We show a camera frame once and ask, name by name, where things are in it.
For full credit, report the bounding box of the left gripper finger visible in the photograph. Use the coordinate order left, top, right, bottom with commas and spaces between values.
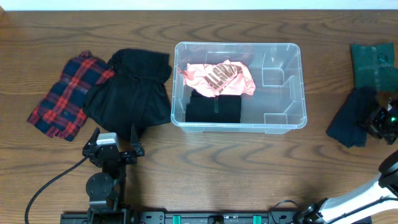
88, 128, 100, 146
130, 124, 142, 152

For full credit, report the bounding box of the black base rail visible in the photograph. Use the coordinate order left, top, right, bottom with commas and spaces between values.
60, 210, 373, 224

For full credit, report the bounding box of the folded green taped cloth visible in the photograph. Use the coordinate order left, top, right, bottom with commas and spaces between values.
351, 43, 397, 91

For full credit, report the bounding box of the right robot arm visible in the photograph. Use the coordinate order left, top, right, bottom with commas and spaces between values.
293, 100, 397, 223

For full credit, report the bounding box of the clear plastic storage bin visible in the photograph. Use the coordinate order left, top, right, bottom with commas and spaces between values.
171, 42, 307, 134

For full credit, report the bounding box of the black taped cloth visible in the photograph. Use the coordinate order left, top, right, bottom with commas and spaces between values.
185, 90, 241, 123

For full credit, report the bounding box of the pink printed shirt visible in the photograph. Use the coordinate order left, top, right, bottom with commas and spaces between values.
177, 60, 256, 98

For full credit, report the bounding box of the navy cloth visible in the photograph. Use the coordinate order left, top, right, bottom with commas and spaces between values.
326, 86, 379, 148

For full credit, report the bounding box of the large black garment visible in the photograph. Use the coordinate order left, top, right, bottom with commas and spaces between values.
83, 49, 172, 141

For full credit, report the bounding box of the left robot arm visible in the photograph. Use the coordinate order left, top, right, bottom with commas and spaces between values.
82, 126, 145, 224

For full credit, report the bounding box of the red navy plaid shirt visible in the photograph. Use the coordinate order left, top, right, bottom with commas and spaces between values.
27, 51, 115, 142

